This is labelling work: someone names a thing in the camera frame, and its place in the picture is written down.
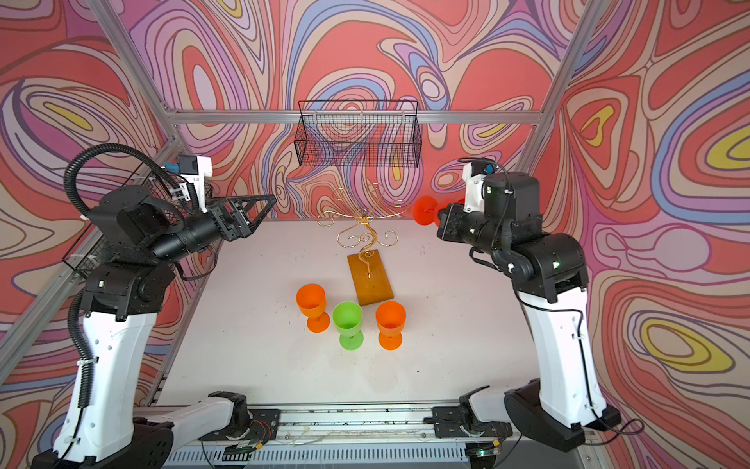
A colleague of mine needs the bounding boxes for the gold wire glass rack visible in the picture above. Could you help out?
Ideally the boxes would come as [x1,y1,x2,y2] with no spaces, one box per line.
[316,181,406,306]

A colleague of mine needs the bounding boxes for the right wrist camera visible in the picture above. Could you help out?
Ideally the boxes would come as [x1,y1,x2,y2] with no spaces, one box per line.
[458,156,499,213]

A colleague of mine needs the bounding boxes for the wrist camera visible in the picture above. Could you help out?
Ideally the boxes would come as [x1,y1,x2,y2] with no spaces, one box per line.
[163,154,213,213]
[458,156,499,213]

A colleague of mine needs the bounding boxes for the aluminium cage frame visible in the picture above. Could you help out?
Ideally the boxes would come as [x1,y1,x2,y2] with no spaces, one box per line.
[0,0,613,388]

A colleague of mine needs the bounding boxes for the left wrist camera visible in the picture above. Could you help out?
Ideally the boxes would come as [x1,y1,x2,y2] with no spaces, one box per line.
[163,154,213,213]

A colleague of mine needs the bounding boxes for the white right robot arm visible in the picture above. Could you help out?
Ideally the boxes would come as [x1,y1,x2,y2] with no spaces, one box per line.
[412,161,644,451]

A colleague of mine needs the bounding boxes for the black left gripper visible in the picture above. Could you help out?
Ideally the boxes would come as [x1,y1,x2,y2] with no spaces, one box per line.
[141,193,273,271]

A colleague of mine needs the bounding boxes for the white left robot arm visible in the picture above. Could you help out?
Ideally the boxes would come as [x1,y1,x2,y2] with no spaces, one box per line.
[31,144,277,468]

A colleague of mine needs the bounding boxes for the black wire basket left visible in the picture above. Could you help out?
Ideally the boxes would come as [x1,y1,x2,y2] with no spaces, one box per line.
[64,154,203,271]

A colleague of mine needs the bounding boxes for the orange wine glass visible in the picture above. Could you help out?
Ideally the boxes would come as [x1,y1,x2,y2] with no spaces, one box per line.
[375,301,406,351]
[296,283,330,333]

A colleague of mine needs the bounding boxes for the green wine glass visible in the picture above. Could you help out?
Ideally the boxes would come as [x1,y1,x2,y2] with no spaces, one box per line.
[332,301,364,351]

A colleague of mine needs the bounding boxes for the red wine glass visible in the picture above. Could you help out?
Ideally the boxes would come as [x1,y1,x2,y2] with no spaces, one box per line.
[412,195,465,226]

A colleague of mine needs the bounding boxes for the orange wine glass back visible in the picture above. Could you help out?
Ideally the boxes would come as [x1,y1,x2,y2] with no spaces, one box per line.
[375,301,406,351]

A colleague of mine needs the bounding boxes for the orange wine glass front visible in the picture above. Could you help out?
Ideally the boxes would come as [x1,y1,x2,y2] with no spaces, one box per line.
[296,283,330,333]

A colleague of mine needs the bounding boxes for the black wire basket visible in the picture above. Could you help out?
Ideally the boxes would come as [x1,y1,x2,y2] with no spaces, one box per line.
[64,154,203,271]
[294,99,422,168]

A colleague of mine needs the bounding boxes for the metal base rail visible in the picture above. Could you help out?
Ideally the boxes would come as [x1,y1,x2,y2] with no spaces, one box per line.
[164,402,610,468]

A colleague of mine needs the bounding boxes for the black wire basket back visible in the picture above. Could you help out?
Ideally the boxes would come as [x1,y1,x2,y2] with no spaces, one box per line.
[294,99,422,168]

